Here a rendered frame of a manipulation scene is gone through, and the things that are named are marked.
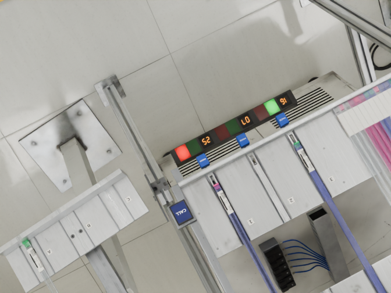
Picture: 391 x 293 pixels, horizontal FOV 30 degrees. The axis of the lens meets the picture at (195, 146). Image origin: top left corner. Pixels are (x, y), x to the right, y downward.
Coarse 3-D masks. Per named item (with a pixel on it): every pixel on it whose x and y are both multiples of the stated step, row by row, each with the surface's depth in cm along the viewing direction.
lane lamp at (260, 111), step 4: (256, 108) 182; (260, 108) 182; (264, 108) 182; (256, 112) 182; (260, 112) 182; (264, 112) 182; (260, 116) 181; (264, 116) 181; (268, 116) 181; (260, 120) 181
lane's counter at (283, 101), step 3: (285, 93) 183; (279, 96) 182; (282, 96) 182; (285, 96) 182; (288, 96) 182; (279, 99) 182; (282, 99) 182; (285, 99) 182; (288, 99) 182; (279, 102) 182; (282, 102) 182; (285, 102) 182; (288, 102) 182; (291, 102) 182; (282, 105) 182; (285, 105) 182; (288, 105) 182; (282, 108) 182
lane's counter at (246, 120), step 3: (246, 114) 182; (237, 117) 182; (240, 117) 182; (243, 117) 181; (246, 117) 181; (249, 117) 181; (240, 120) 181; (243, 120) 181; (246, 120) 181; (249, 120) 181; (252, 120) 181; (240, 123) 181; (243, 123) 181; (246, 123) 181; (249, 123) 181; (252, 123) 181; (243, 126) 181; (246, 126) 181
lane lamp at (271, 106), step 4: (272, 100) 182; (264, 104) 182; (268, 104) 182; (272, 104) 182; (276, 104) 182; (268, 108) 182; (272, 108) 182; (276, 108) 182; (268, 112) 182; (272, 112) 181
